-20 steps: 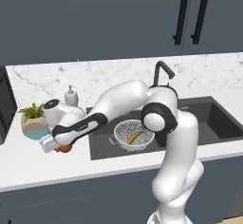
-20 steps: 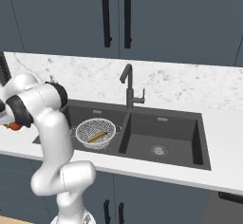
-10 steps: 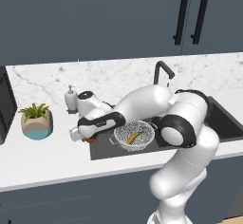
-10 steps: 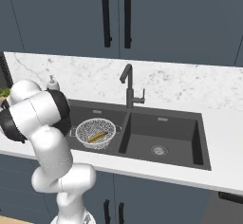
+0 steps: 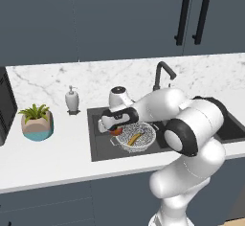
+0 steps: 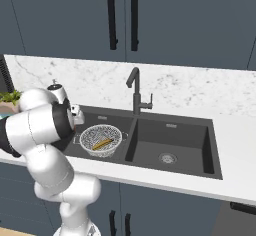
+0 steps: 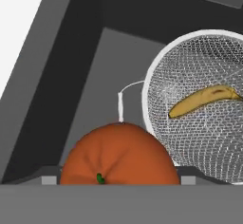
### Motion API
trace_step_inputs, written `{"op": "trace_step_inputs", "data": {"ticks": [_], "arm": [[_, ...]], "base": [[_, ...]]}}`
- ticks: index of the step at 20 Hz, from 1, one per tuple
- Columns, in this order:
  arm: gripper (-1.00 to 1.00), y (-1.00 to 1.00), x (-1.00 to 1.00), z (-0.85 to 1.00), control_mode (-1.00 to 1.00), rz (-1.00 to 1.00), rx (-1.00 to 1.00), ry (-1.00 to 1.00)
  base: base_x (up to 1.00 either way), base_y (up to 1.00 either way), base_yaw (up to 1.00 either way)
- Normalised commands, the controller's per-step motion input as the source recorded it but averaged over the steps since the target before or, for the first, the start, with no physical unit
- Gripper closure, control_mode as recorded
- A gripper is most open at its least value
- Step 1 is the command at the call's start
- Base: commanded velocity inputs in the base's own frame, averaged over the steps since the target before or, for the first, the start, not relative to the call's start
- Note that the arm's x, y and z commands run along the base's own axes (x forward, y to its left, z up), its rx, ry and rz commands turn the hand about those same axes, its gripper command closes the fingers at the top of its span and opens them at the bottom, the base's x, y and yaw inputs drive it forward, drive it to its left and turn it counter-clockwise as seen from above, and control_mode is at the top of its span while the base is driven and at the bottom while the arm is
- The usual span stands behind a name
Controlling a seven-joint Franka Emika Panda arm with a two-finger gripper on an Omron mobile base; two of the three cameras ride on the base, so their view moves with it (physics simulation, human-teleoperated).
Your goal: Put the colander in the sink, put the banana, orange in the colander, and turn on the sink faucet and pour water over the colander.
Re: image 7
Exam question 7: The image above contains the orange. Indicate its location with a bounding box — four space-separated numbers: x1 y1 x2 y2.
59 121 181 186

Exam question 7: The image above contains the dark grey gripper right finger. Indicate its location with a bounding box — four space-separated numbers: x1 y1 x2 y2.
176 166 232 186

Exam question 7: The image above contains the yellow banana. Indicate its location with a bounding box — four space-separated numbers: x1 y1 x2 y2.
167 84 243 120

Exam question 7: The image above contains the dark grey sink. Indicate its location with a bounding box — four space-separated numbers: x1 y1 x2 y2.
0 0 243 184

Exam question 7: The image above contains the white mesh colander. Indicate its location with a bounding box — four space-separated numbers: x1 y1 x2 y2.
117 28 243 185

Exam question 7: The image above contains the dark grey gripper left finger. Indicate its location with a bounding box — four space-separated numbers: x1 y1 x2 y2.
2 165 63 186

